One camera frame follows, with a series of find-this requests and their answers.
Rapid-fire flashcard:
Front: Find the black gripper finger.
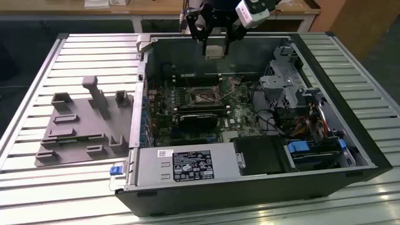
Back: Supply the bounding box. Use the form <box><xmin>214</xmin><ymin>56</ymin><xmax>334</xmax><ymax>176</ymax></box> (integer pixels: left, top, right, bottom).
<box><xmin>224</xmin><ymin>21</ymin><xmax>248</xmax><ymax>56</ymax></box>
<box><xmin>187</xmin><ymin>9</ymin><xmax>214</xmax><ymax>56</ymax></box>

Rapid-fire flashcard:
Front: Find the silver CPU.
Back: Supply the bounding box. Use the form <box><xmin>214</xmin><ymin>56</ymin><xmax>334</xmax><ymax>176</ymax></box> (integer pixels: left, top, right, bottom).
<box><xmin>206</xmin><ymin>45</ymin><xmax>227</xmax><ymax>59</ymax></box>

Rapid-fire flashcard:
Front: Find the metal socket cover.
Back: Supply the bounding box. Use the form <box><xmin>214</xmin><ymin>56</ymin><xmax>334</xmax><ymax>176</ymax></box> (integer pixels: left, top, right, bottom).
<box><xmin>218</xmin><ymin>77</ymin><xmax>240</xmax><ymax>102</ymax></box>

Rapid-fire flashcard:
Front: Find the CPU socket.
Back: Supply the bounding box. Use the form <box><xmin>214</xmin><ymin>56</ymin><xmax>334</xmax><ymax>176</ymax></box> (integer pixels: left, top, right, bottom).
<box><xmin>187</xmin><ymin>86</ymin><xmax>223</xmax><ymax>107</ymax></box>

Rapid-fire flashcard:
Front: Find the black RAM slot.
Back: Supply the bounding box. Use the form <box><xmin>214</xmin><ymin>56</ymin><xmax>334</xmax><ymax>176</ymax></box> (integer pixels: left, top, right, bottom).
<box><xmin>179</xmin><ymin>110</ymin><xmax>234</xmax><ymax>116</ymax></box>
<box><xmin>179</xmin><ymin>105</ymin><xmax>232</xmax><ymax>111</ymax></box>

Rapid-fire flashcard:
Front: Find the metal disk bay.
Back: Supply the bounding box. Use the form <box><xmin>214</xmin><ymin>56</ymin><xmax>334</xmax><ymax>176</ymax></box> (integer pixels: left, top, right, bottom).
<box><xmin>259</xmin><ymin>45</ymin><xmax>314</xmax><ymax>110</ymax></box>

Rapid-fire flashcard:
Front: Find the green motherboard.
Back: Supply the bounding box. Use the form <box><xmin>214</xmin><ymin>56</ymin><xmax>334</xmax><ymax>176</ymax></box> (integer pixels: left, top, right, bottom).
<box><xmin>142</xmin><ymin>75</ymin><xmax>267</xmax><ymax>148</ymax></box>

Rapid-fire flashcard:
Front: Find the black graphics card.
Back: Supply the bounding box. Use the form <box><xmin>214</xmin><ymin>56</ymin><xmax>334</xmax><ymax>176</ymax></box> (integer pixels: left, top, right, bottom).
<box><xmin>176</xmin><ymin>113</ymin><xmax>220</xmax><ymax>131</ymax></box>

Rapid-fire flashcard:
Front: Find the wooden cabinet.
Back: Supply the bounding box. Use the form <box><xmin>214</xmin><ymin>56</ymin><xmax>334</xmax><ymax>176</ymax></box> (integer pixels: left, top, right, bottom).
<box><xmin>327</xmin><ymin>0</ymin><xmax>400</xmax><ymax>60</ymax></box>

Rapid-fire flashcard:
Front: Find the wooden desk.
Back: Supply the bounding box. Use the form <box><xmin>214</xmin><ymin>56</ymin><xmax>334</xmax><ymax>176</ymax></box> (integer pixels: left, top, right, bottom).
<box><xmin>0</xmin><ymin>0</ymin><xmax>323</xmax><ymax>33</ymax></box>

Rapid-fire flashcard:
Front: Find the blue disk carrier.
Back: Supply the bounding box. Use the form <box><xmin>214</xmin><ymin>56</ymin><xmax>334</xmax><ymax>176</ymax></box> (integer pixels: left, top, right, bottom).
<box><xmin>284</xmin><ymin>139</ymin><xmax>315</xmax><ymax>155</ymax></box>

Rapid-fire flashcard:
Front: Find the black plastic shroud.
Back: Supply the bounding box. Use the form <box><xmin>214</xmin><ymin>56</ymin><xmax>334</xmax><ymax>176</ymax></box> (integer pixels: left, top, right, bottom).
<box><xmin>232</xmin><ymin>137</ymin><xmax>295</xmax><ymax>176</ymax></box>

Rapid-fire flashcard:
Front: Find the black hard disk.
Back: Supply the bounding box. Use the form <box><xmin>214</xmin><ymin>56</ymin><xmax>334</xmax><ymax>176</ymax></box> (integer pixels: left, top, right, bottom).
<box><xmin>290</xmin><ymin>150</ymin><xmax>343</xmax><ymax>171</ymax></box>

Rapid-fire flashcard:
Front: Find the grey parts rack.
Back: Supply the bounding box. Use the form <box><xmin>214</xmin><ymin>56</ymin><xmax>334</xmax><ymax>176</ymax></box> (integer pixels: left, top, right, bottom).
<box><xmin>34</xmin><ymin>76</ymin><xmax>135</xmax><ymax>168</ymax></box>

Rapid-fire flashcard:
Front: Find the grey power supply unit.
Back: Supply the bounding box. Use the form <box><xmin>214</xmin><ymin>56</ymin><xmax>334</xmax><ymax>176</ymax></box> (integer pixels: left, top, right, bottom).
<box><xmin>134</xmin><ymin>142</ymin><xmax>242</xmax><ymax>186</ymax></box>

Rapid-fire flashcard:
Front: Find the black PC case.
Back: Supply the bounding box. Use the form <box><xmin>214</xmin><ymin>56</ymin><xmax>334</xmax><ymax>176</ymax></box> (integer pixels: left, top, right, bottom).
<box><xmin>114</xmin><ymin>32</ymin><xmax>394</xmax><ymax>218</ymax></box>

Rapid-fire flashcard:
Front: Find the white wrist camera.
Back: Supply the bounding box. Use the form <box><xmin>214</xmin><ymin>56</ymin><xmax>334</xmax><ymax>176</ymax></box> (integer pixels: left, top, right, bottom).
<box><xmin>235</xmin><ymin>0</ymin><xmax>271</xmax><ymax>29</ymax></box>

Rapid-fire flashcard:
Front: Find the coloured wire bundle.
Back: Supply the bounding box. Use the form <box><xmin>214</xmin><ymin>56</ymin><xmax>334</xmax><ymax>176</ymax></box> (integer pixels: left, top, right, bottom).
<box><xmin>292</xmin><ymin>100</ymin><xmax>332</xmax><ymax>141</ymax></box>

